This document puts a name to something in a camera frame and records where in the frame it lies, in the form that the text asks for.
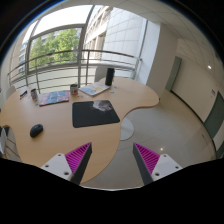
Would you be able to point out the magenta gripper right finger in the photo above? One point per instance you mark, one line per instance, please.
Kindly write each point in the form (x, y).
(153, 166)

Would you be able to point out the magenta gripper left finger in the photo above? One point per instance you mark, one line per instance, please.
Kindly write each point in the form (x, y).
(70, 166)

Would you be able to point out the black computer mouse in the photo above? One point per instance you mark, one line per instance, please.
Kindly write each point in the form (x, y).
(36, 130)

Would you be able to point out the black mouse pad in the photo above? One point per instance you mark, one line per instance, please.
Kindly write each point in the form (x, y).
(93, 113)

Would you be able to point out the round white table base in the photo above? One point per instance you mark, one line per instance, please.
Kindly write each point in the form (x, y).
(127, 129)

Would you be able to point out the white chair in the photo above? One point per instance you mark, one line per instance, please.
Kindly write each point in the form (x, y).
(8, 149)

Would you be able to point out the colourful magazine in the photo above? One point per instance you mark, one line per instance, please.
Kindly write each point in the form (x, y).
(54, 97)

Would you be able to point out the dark green right door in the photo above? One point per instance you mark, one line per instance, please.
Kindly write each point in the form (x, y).
(214, 121)

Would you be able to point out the white printed mug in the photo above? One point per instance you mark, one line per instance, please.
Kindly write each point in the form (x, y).
(73, 89)

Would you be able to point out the open light booklet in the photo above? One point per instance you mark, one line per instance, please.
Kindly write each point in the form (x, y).
(94, 88)

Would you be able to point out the dark printed cup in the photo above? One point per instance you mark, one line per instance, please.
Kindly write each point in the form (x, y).
(34, 94)

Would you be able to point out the small blue pen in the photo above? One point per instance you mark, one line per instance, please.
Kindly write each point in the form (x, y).
(23, 94)

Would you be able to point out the black cylindrical speaker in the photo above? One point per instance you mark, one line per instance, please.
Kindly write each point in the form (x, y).
(109, 76)

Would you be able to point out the metal balcony railing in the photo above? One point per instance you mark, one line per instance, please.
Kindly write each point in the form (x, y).
(46, 74)

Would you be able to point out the grey green door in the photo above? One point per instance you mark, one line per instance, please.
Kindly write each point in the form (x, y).
(174, 73)

